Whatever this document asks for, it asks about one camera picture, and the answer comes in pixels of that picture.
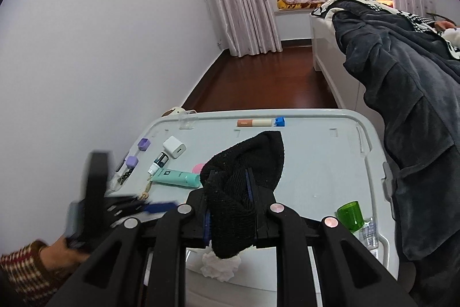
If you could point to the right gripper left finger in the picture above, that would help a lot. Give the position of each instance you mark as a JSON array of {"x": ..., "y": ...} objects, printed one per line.
[{"x": 138, "y": 263}]

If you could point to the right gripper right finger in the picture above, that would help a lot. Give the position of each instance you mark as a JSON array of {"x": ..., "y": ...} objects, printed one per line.
[{"x": 319, "y": 262}]

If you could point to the plaid sleeve forearm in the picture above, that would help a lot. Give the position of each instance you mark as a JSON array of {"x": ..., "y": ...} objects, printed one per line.
[{"x": 26, "y": 274}]

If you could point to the person left hand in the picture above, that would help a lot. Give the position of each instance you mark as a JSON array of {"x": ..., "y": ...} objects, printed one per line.
[{"x": 59, "y": 256}]

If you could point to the clear small bottle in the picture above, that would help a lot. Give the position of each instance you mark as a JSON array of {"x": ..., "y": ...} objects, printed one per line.
[{"x": 368, "y": 234}]

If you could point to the green plastic cup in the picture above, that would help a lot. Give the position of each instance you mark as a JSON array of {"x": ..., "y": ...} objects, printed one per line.
[{"x": 350, "y": 215}]

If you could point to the small black white bottle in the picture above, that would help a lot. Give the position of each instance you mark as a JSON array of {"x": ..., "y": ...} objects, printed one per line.
[{"x": 160, "y": 161}]

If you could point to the teal cosmetic tube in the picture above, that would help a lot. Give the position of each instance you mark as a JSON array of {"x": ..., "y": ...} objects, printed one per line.
[{"x": 183, "y": 179}]

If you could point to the crumpled white tissue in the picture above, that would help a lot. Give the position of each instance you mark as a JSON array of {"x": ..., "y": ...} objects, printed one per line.
[{"x": 219, "y": 269}]

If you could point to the white charger plug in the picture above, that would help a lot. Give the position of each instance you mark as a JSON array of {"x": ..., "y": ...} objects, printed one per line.
[{"x": 174, "y": 147}]

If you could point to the pink oval case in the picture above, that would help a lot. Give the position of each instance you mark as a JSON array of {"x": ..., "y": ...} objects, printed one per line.
[{"x": 197, "y": 168}]

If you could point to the clear plastic lid latch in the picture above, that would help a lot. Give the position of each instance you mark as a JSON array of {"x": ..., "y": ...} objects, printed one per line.
[{"x": 187, "y": 119}]

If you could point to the small blue cube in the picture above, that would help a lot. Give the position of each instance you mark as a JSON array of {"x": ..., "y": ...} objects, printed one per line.
[{"x": 279, "y": 122}]

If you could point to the orange and cream tube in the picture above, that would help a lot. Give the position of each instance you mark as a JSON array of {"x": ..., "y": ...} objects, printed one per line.
[{"x": 241, "y": 123}]

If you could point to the dark grey fleece blanket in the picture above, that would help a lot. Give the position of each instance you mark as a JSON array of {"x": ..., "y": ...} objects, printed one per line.
[{"x": 411, "y": 77}]

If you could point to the gold keychain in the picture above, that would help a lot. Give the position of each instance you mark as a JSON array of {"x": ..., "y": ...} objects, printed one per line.
[{"x": 145, "y": 194}]

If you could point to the white bed frame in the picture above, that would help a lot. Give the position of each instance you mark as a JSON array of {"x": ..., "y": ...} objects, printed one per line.
[{"x": 328, "y": 59}]

